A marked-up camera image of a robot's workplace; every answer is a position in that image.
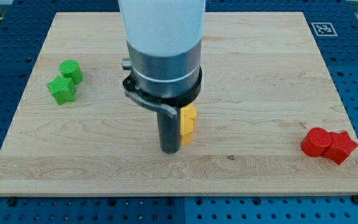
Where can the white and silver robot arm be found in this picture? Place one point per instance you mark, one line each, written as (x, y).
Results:
(164, 43)

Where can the green star block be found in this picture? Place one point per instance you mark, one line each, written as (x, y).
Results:
(62, 89)

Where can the red star block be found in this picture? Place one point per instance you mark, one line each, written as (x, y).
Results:
(341, 147)

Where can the yellow block upper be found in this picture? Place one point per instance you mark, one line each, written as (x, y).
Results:
(189, 111)

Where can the yellow block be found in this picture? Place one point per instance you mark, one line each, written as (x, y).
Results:
(189, 111)
(186, 130)

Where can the yellow block lower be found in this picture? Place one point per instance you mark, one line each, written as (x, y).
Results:
(186, 130)

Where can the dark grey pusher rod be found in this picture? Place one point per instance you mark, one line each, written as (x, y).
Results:
(168, 119)

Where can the black clamp with lever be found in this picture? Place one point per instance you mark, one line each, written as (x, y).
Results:
(154, 103)

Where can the wooden board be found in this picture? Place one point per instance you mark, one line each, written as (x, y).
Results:
(265, 85)

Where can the green cylinder block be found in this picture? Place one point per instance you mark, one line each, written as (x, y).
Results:
(71, 69)

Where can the red cylinder block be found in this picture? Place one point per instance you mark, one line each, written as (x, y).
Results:
(316, 142)

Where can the white fiducial marker tag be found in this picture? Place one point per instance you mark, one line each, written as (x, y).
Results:
(324, 29)

